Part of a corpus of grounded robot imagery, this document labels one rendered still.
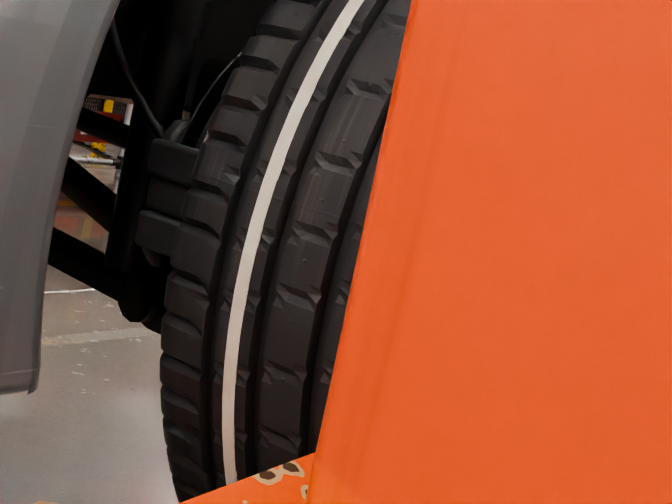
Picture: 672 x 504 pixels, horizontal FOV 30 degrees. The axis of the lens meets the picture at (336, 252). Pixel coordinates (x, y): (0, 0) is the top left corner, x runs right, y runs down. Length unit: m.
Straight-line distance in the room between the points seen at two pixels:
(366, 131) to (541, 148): 0.36
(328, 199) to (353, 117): 0.05
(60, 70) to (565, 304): 0.47
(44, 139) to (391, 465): 0.43
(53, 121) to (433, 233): 0.43
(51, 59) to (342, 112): 0.18
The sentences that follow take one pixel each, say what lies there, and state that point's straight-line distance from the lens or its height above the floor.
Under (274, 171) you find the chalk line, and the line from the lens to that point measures 0.76.
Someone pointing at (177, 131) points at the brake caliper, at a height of 0.91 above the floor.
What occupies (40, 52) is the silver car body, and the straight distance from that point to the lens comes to 0.77.
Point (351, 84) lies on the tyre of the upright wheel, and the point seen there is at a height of 0.98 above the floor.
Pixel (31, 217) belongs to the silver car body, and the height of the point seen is 0.86.
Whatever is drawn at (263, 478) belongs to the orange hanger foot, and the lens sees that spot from 0.48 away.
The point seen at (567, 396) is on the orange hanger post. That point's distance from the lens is 0.38.
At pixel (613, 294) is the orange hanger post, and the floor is 0.95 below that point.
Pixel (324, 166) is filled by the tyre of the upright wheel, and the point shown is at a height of 0.93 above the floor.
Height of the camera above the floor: 1.00
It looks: 9 degrees down
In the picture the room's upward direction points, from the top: 12 degrees clockwise
